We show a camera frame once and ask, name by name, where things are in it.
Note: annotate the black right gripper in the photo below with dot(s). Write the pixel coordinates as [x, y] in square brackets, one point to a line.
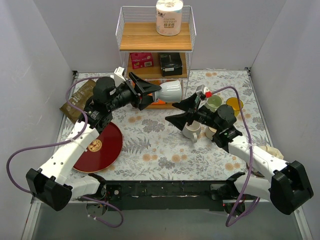
[192, 115]

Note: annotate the red round tray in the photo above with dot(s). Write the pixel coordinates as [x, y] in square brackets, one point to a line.
[102, 152]

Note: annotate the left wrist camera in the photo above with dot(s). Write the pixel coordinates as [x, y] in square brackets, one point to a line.
[118, 76]

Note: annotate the pink red box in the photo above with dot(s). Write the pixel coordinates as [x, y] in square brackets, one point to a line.
[141, 60]

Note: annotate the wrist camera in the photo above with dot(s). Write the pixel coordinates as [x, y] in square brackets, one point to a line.
[203, 92]
[118, 76]

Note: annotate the grey mug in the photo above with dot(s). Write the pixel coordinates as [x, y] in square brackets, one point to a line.
[171, 92]

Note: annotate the white mug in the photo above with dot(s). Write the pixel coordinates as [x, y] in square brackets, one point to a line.
[192, 131]

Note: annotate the yellow black mug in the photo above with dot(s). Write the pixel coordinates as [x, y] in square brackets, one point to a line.
[237, 105]

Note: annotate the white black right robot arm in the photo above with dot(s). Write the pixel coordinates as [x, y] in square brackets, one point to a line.
[285, 184]

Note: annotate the cream mug black rim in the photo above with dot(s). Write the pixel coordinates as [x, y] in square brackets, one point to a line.
[210, 132]

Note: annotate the wrapped toilet paper roll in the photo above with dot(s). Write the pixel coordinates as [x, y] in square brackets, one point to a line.
[169, 17]

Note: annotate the brown coffee bag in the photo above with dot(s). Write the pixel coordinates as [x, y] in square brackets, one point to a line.
[79, 99]

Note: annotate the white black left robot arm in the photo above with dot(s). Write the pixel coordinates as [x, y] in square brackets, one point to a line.
[50, 182]

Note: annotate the orange sponge pack front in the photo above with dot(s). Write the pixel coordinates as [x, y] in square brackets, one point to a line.
[156, 101]

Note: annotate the white wire wooden shelf rack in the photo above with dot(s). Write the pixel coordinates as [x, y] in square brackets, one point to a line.
[136, 33]

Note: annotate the black box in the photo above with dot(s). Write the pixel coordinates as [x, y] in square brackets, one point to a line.
[170, 64]

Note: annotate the paper cup with crumpled paper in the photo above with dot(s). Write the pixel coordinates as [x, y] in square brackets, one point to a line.
[273, 152]

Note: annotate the floral tablecloth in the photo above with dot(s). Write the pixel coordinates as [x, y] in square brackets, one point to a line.
[153, 149]

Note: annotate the sage green mug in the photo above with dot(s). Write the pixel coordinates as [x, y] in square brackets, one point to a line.
[213, 103]

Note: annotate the black base bar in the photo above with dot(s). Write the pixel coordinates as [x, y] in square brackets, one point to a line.
[168, 194]

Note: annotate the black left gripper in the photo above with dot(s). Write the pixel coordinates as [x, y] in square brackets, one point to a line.
[136, 92]

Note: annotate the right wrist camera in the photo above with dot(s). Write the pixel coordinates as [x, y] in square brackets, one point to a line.
[203, 92]

